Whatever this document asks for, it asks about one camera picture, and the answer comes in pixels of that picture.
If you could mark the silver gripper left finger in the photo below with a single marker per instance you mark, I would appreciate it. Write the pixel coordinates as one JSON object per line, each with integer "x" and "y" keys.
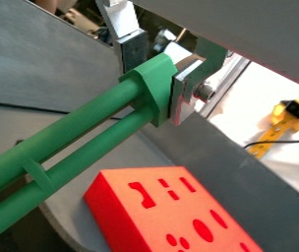
{"x": 129, "y": 39}

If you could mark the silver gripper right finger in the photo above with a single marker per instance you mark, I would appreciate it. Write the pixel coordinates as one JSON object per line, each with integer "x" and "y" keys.
{"x": 195, "y": 67}

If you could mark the green three prong object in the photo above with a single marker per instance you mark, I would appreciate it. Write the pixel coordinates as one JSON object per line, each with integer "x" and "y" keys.
{"x": 144, "y": 90}

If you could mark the red shape sorter block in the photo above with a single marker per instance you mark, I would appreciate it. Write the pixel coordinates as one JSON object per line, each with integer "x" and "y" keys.
{"x": 153, "y": 209}

